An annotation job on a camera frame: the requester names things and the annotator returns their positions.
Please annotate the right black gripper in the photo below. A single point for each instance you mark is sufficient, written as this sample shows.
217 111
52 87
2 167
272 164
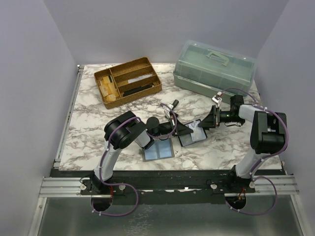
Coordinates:
209 121

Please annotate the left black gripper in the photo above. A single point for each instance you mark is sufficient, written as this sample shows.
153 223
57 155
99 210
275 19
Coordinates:
180 129

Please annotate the white card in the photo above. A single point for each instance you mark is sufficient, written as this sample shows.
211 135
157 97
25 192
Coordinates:
139 78
198 133

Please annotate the grey card holder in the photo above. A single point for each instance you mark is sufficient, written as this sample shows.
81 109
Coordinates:
161 149

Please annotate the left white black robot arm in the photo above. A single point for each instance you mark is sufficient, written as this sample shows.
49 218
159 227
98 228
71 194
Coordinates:
125 129

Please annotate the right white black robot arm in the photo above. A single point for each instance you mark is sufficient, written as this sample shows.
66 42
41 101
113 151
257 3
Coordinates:
269 134

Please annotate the white card in tray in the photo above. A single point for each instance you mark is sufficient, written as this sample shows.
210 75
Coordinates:
139 78

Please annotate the black T-shaped tool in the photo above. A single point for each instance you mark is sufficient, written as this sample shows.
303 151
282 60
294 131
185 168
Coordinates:
174 104

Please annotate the green clear-lid storage box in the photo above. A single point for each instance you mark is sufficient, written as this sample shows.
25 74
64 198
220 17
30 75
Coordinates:
206 70

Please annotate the black item in tray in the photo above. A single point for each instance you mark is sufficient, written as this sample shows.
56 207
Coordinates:
138 89

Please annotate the brown woven organizer tray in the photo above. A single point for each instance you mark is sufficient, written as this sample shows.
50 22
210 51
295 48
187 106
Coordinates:
127 82

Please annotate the yellow packets in tray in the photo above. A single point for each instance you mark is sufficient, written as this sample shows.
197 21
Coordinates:
108 90

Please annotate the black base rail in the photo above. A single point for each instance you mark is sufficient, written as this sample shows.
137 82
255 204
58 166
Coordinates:
160 187

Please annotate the aluminium side rail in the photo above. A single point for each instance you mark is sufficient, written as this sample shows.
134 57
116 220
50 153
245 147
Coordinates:
59 152

